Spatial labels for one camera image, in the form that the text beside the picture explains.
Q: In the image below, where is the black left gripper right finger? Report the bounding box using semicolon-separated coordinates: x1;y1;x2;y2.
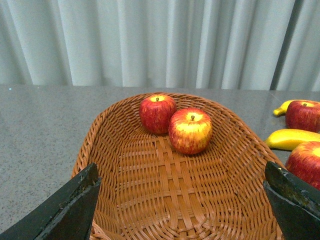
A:
263;161;320;240

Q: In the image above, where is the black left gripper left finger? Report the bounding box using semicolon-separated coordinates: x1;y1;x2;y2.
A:
0;163;102;240

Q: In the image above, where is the yellow banana at front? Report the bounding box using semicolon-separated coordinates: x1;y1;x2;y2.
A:
264;129;320;151

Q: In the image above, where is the yellow banana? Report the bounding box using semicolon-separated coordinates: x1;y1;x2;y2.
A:
273;99;297;117
264;129;320;151

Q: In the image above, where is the brown wicker basket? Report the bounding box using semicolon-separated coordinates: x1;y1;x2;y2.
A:
72;93;284;240

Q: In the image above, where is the yellow banana at back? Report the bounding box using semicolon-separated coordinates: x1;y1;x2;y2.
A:
273;99;297;117

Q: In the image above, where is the red yellow apple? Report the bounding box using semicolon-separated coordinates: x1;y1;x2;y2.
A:
168;107;213;155

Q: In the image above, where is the grey-white curtain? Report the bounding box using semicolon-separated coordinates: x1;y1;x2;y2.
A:
0;0;320;91

